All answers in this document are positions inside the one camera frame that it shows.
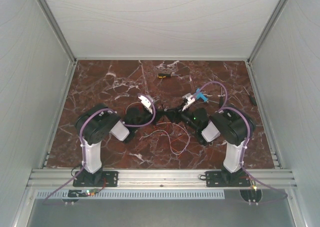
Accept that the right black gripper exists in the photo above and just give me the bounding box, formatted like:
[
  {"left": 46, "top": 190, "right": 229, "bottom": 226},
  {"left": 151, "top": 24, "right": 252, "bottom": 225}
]
[{"left": 164, "top": 102, "right": 199, "bottom": 132}]

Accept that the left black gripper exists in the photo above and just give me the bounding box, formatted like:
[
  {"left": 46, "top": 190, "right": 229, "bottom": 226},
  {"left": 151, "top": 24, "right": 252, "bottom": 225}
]
[{"left": 133, "top": 107, "right": 165, "bottom": 132}]

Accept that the orange wire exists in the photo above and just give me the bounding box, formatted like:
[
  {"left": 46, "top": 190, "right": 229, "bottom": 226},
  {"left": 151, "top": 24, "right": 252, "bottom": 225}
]
[{"left": 149, "top": 123, "right": 191, "bottom": 155}]

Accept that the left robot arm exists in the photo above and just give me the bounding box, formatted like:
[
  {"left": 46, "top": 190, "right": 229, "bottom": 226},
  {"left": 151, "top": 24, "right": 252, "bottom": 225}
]
[{"left": 72, "top": 103, "right": 161, "bottom": 188}]

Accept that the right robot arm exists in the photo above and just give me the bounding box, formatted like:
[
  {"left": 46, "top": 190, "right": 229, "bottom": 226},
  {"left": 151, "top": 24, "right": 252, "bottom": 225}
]
[{"left": 165, "top": 105, "right": 256, "bottom": 187}]

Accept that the blue plastic tool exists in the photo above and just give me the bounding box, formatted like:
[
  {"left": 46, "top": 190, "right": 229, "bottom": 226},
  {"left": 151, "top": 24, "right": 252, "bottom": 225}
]
[{"left": 195, "top": 88, "right": 209, "bottom": 103}]

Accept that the yellow black screwdriver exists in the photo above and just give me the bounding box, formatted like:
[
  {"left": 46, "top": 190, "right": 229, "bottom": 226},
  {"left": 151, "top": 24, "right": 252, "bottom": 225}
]
[{"left": 157, "top": 73, "right": 180, "bottom": 79}]

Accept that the black screwdriver far right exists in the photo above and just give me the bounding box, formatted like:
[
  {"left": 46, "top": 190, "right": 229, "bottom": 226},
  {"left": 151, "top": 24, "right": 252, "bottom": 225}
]
[{"left": 244, "top": 87, "right": 258, "bottom": 106}]

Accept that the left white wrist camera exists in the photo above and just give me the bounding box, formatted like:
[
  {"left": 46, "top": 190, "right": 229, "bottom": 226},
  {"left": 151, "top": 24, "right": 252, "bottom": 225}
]
[{"left": 138, "top": 94, "right": 154, "bottom": 114}]

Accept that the black handle screwdriver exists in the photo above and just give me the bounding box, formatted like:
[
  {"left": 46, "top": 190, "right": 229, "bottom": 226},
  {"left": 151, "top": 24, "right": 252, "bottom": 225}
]
[{"left": 218, "top": 93, "right": 224, "bottom": 108}]

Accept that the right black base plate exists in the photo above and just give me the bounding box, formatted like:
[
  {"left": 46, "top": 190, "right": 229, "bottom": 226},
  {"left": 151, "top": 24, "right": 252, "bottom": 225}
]
[{"left": 199, "top": 170, "right": 251, "bottom": 188}]

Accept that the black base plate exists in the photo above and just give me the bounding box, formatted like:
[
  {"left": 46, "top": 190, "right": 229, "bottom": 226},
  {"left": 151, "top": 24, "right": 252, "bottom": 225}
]
[
  {"left": 72, "top": 169, "right": 119, "bottom": 187},
  {"left": 199, "top": 170, "right": 251, "bottom": 188}
]

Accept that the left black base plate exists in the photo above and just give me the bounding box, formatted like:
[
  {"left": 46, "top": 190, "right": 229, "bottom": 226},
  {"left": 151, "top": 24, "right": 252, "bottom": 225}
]
[{"left": 72, "top": 169, "right": 119, "bottom": 187}]

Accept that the aluminium front rail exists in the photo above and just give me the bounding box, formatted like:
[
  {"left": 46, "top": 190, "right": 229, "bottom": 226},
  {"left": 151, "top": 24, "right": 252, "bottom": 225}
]
[{"left": 26, "top": 168, "right": 297, "bottom": 190}]

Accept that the slotted grey cable duct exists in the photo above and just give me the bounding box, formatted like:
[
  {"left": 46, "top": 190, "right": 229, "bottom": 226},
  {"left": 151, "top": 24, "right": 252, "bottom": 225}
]
[{"left": 35, "top": 188, "right": 225, "bottom": 200}]

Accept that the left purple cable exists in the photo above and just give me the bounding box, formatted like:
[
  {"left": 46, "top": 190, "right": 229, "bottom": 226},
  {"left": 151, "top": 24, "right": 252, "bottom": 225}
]
[{"left": 42, "top": 93, "right": 157, "bottom": 206}]

